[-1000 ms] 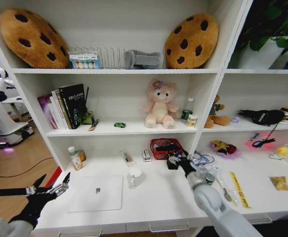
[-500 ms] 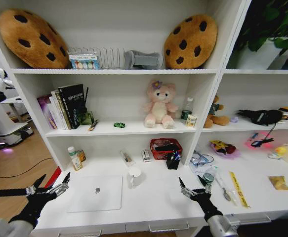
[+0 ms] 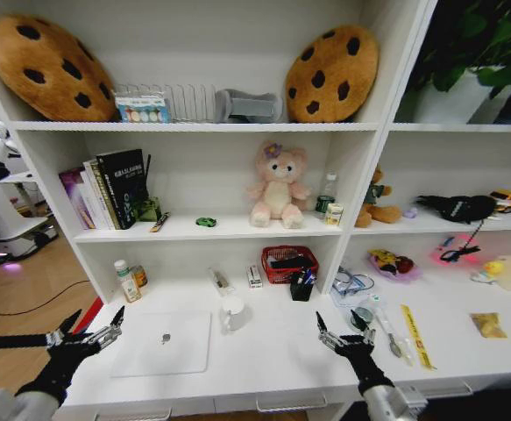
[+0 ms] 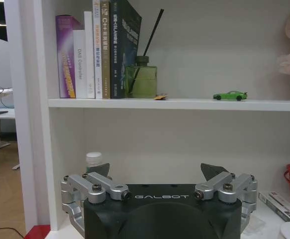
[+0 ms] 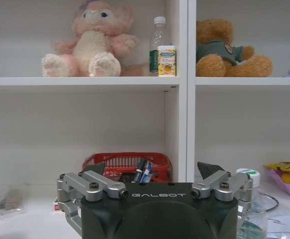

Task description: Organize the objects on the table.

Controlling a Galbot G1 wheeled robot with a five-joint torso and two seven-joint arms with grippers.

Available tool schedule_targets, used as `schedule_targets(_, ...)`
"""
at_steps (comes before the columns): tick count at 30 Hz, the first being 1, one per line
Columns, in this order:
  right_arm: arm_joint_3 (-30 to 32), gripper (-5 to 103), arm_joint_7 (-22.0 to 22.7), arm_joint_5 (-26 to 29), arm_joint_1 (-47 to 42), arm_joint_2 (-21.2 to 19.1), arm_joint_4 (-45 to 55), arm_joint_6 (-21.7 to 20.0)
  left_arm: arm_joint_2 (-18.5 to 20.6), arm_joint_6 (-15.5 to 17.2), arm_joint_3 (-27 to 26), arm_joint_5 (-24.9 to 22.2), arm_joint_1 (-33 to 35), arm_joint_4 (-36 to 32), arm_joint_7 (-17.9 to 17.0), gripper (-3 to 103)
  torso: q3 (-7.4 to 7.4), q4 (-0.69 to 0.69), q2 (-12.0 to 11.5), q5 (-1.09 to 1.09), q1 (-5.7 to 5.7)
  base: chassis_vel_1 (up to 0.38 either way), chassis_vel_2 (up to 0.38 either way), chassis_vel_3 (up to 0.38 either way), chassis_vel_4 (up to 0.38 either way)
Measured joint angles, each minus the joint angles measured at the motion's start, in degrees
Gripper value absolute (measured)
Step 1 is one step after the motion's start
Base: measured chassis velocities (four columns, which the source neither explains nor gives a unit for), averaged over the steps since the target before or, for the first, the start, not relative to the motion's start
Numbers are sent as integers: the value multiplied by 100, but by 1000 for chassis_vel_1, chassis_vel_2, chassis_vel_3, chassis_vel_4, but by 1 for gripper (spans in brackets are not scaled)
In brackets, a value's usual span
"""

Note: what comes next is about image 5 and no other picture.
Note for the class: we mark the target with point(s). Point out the white shelf unit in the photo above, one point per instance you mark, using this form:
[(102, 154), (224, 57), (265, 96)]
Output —
[(187, 104)]

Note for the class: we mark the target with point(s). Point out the pink plush bunny toy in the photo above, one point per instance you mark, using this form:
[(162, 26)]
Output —
[(90, 44)]

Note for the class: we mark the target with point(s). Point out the white jar green label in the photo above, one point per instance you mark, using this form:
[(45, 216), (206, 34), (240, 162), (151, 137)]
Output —
[(249, 174)]

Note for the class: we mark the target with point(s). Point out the small white vitamin bottle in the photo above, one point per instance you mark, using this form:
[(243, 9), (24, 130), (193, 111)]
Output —
[(167, 61)]

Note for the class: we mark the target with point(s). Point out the purple plastic tray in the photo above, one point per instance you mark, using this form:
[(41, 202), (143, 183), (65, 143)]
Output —
[(289, 188)]

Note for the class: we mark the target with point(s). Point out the brown teddy bear green shirt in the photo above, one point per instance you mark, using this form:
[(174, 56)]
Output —
[(224, 53)]

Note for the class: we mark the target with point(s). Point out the clear plastic water bottle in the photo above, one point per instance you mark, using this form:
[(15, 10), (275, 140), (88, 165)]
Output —
[(156, 42)]

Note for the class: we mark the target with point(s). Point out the clear bag with brown contents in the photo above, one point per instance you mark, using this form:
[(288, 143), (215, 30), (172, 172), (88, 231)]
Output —
[(10, 199)]

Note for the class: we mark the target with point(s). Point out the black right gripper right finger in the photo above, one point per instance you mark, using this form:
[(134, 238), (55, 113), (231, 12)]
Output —
[(219, 180)]

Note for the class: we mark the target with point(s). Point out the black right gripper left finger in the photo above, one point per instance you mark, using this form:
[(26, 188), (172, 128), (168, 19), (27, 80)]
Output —
[(90, 183)]

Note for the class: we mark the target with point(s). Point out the yellow snack packet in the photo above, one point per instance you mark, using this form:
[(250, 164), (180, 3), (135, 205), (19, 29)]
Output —
[(287, 171)]

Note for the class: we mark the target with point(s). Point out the black green marker pen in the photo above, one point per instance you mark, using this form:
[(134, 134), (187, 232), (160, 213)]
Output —
[(140, 167)]

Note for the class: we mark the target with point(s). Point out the small red white box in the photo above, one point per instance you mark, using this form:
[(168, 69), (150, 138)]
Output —
[(57, 205)]

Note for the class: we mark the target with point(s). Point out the red plastic basket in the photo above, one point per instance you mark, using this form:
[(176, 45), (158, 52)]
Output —
[(125, 161)]

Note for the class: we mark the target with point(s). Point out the blue white marker pen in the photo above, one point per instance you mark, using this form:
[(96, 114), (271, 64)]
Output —
[(146, 173)]

